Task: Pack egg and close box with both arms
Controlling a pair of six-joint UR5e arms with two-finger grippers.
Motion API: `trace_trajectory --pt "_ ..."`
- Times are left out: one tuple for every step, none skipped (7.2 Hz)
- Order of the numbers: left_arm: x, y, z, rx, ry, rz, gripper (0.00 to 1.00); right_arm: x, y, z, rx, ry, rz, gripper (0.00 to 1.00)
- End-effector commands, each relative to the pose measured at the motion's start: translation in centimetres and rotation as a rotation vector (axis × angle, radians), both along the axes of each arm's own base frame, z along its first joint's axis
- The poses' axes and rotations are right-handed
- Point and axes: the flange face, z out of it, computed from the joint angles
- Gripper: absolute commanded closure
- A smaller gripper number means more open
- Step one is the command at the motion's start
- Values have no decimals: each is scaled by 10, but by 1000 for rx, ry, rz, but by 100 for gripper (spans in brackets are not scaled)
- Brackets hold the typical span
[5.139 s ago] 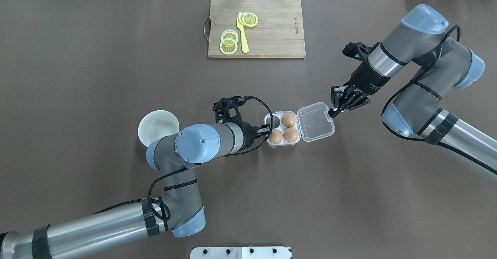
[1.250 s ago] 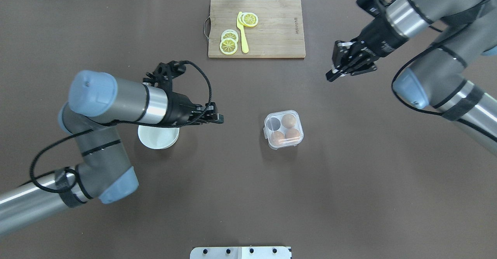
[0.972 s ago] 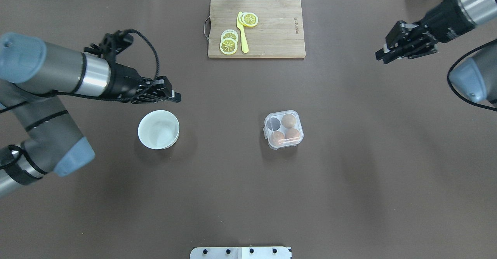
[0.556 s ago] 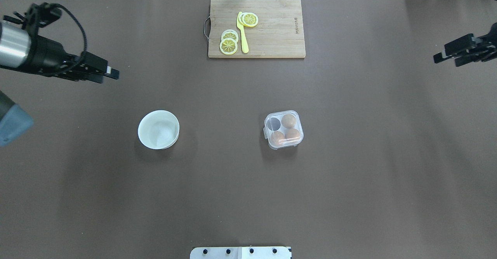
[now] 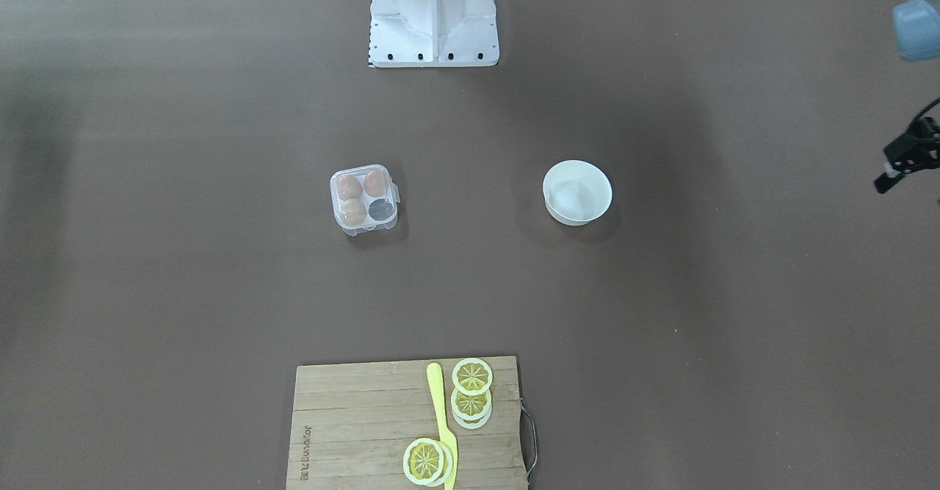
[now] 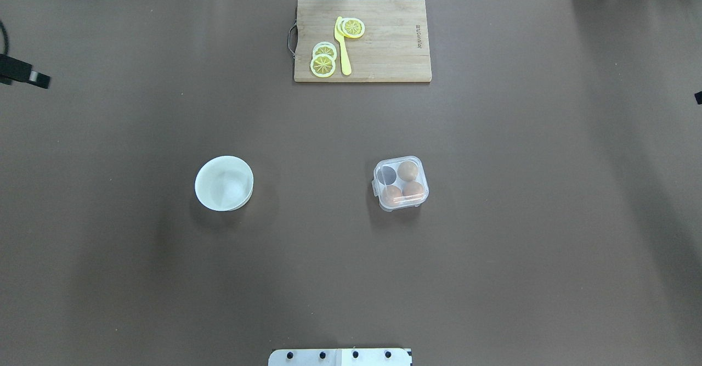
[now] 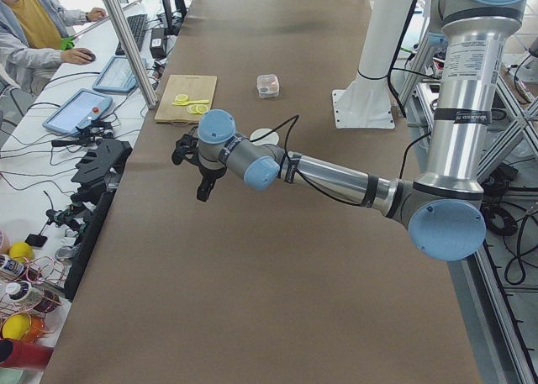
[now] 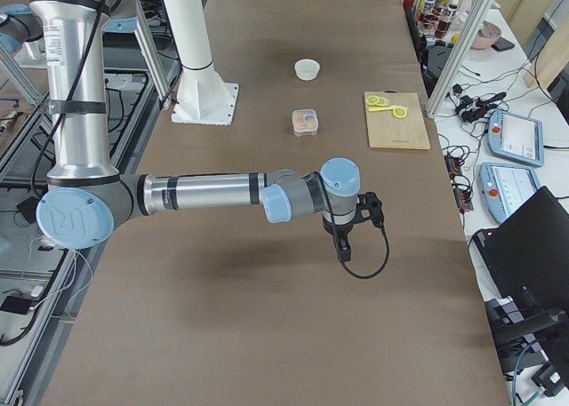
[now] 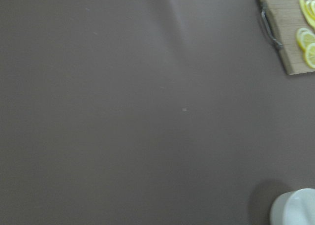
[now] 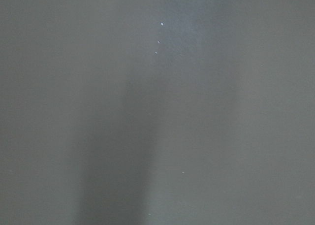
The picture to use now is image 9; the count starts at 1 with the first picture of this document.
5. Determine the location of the bamboo cutting board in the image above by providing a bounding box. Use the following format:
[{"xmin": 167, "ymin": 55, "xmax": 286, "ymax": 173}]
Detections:
[{"xmin": 258, "ymin": 0, "xmax": 315, "ymax": 75}]

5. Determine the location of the lemon slice front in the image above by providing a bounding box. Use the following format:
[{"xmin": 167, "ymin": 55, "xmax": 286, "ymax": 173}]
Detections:
[{"xmin": 304, "ymin": 43, "xmax": 315, "ymax": 69}]

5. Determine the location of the lemon slice middle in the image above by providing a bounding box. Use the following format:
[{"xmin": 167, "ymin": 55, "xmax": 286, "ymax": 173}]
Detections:
[{"xmin": 296, "ymin": 28, "xmax": 315, "ymax": 51}]

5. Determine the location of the white bowl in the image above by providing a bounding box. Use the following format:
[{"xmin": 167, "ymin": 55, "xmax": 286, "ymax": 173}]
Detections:
[{"xmin": 270, "ymin": 188, "xmax": 315, "ymax": 225}]

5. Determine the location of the yellow plastic knife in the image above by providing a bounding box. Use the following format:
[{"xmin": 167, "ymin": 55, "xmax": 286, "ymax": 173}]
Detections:
[{"xmin": 299, "ymin": 0, "xmax": 315, "ymax": 29}]

